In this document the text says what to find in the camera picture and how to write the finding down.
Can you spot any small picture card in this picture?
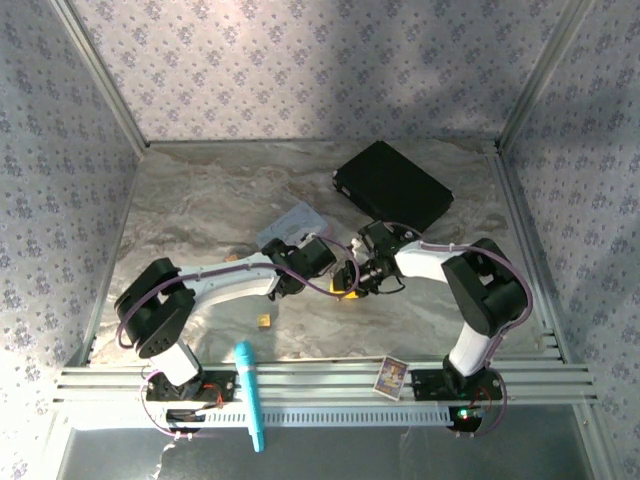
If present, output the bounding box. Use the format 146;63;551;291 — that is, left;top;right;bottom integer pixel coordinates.
373;355;412;401

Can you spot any aluminium side rail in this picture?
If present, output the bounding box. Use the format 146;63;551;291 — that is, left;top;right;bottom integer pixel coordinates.
487;149;569;362

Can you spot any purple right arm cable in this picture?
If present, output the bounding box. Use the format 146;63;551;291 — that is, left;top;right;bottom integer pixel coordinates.
382;221;532;374

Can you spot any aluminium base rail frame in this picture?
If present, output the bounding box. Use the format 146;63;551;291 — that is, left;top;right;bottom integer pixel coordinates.
52;360;600;407

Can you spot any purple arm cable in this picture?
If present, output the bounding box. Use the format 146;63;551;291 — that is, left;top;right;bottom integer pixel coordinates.
382;221;532;374
115;232;361;351

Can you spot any grey-blue flat pouch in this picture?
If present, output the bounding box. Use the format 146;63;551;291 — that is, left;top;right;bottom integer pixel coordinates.
257;202;334;249

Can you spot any circuit board with LEDs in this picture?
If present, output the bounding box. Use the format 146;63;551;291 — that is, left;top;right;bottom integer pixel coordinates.
447;405;489;435

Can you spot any black rectangular box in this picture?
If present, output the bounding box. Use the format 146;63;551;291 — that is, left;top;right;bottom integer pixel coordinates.
332;140;455;236

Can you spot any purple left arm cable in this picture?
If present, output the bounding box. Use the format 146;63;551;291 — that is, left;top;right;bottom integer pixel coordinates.
115;232;361;351

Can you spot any white slotted cable duct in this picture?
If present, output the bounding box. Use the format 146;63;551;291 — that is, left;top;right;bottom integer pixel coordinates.
164;404;454;430

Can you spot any yellow small block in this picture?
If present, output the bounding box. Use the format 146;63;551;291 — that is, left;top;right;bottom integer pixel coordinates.
329;279;361;303

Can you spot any aluminium corner post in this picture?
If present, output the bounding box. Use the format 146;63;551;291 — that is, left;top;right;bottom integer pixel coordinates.
49;0;151;151
497;0;587;151

